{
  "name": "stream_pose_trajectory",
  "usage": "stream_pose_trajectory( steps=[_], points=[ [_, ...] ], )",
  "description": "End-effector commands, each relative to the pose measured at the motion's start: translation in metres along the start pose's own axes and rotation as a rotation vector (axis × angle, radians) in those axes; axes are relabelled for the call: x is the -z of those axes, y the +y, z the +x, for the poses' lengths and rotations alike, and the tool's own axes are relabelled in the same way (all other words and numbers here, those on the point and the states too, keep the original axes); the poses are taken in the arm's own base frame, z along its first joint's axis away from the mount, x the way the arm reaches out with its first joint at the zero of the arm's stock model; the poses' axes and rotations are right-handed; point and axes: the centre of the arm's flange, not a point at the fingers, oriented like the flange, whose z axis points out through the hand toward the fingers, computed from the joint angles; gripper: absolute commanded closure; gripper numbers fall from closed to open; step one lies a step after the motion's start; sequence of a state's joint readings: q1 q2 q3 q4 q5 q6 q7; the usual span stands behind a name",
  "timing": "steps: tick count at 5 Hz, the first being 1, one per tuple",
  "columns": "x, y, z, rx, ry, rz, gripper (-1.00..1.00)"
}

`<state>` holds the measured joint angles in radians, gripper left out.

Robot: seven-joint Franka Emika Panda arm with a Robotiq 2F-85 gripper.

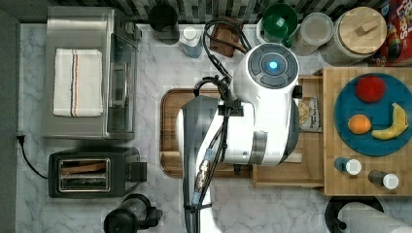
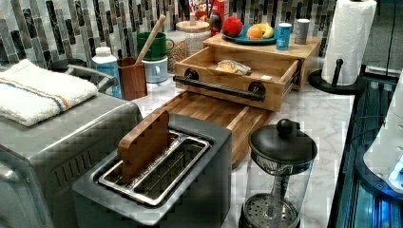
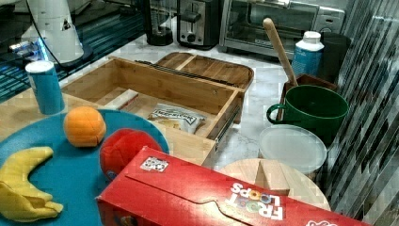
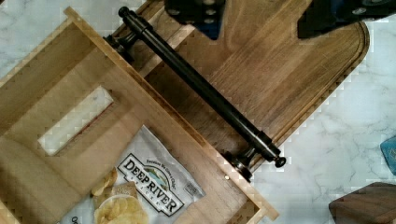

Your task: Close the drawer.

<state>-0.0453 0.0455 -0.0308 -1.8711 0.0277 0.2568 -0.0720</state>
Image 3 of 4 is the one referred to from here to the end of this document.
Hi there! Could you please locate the wooden drawer with black handle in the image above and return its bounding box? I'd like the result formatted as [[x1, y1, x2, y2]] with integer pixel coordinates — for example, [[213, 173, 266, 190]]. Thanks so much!
[[62, 57, 243, 139]]

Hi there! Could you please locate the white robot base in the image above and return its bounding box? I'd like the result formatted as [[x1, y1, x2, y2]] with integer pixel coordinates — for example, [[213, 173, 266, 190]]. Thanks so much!
[[9, 0, 92, 68]]

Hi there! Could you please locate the white snack bag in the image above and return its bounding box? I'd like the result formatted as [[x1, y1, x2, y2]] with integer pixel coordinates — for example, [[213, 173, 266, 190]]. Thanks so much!
[[148, 104, 206, 134]]

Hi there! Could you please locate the wooden serving tray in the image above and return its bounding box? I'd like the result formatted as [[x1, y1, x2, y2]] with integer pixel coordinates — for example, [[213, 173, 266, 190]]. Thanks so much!
[[155, 51, 255, 124]]

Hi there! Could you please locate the small white red box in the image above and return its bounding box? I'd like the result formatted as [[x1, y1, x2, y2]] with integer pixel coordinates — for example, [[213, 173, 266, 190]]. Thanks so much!
[[102, 88, 138, 110]]

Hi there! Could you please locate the red Froot Loops box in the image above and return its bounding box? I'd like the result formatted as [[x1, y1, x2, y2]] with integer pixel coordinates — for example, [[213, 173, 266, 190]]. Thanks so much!
[[97, 147, 371, 226]]

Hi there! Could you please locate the red plush apple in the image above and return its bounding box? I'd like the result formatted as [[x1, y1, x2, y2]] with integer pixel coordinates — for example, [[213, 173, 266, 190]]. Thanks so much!
[[100, 128, 162, 180]]

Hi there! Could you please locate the black silver toaster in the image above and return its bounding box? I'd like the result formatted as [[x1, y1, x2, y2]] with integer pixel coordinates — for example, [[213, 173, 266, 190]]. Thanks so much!
[[177, 0, 220, 50]]

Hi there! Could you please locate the silver toaster oven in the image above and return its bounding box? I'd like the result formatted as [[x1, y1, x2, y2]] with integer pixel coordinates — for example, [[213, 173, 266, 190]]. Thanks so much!
[[219, 0, 345, 57]]

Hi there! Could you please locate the white plastic lid container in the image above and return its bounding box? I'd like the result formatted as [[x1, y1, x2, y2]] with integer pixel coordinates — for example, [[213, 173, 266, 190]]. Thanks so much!
[[259, 124, 327, 180]]

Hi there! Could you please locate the round wooden lid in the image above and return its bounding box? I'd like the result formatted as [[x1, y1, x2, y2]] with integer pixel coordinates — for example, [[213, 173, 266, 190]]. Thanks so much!
[[220, 158, 330, 211]]

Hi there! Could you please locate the dark brown wooden holder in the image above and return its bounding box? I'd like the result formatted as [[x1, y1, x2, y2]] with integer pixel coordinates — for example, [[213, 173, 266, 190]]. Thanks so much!
[[266, 74, 344, 125]]

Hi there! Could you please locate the green mug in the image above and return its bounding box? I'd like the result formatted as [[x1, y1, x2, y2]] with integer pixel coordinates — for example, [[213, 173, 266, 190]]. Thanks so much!
[[266, 85, 349, 146]]

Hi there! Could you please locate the orange plush fruit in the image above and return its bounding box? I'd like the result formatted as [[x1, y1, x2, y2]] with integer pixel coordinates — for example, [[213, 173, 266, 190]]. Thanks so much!
[[63, 106, 106, 148]]

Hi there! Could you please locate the blue bottle white cap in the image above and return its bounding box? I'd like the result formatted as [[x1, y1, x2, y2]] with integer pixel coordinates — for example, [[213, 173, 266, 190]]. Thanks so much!
[[292, 31, 324, 75]]

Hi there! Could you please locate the blue round plate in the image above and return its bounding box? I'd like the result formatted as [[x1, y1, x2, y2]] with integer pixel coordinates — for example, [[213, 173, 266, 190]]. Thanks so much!
[[0, 108, 170, 226]]

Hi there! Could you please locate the black canister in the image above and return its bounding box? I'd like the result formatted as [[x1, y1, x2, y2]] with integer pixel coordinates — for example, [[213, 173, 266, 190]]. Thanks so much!
[[317, 32, 351, 83]]

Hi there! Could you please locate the blue can with white lid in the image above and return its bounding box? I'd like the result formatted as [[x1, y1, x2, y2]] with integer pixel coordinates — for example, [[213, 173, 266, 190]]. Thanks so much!
[[25, 60, 65, 115]]

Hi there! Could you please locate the yellow plush banana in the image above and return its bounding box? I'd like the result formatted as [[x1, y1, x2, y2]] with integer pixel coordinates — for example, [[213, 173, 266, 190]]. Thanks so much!
[[0, 147, 63, 222]]

